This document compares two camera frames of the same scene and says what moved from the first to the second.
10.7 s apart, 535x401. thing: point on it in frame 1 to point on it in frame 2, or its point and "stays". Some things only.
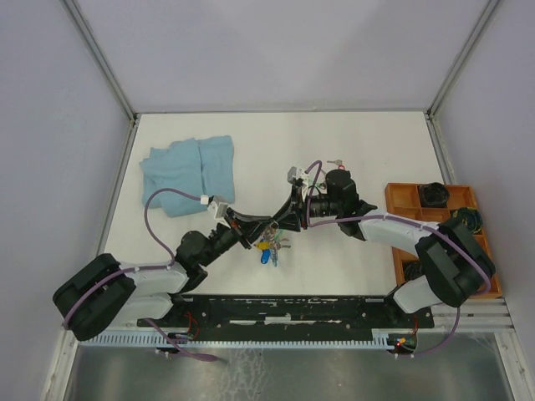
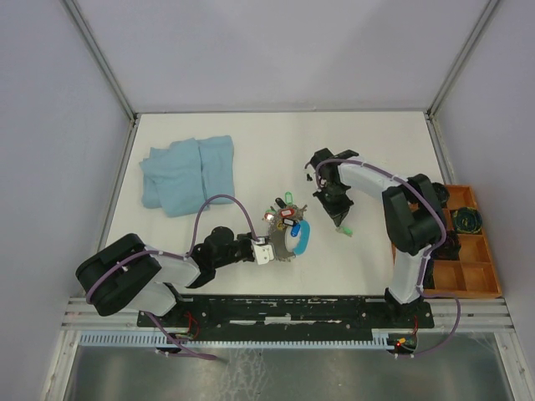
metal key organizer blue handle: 270,244 to 306,228
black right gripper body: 298,205 to 334,200
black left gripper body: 242,233 to 242,247
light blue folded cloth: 202,167 stays
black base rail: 287,314 stays
